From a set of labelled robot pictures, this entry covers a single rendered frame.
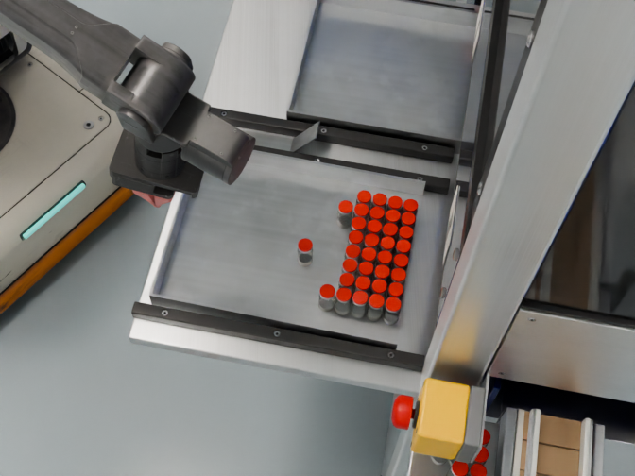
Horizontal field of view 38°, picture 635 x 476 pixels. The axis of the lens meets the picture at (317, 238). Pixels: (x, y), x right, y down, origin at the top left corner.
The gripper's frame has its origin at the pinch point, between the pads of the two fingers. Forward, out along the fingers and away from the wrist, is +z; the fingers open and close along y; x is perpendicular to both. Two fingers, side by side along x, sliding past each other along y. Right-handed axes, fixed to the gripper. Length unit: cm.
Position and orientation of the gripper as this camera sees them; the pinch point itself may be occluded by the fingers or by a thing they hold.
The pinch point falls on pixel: (158, 199)
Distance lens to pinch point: 115.0
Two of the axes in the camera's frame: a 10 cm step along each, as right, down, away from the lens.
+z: -1.7, 4.7, 8.7
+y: 9.7, 2.5, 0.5
